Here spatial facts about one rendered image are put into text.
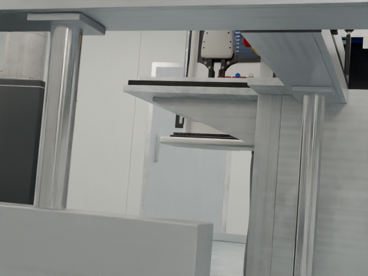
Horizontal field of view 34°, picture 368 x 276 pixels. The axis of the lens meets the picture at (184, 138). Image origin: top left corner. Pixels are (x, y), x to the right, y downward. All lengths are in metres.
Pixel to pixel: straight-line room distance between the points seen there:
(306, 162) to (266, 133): 0.27
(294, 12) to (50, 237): 0.47
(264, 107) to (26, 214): 0.87
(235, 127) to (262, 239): 0.34
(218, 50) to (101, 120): 6.22
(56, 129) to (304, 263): 0.68
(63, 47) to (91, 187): 7.08
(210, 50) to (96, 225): 1.08
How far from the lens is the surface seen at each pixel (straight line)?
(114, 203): 7.86
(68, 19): 0.94
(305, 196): 1.38
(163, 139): 2.56
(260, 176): 1.62
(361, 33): 1.65
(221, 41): 1.86
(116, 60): 8.07
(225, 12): 0.86
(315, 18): 0.87
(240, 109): 1.75
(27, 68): 1.84
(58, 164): 0.93
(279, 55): 1.10
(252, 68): 2.71
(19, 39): 1.85
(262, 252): 1.62
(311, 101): 1.39
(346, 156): 1.59
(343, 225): 1.59
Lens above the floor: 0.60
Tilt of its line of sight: 5 degrees up
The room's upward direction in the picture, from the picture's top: 5 degrees clockwise
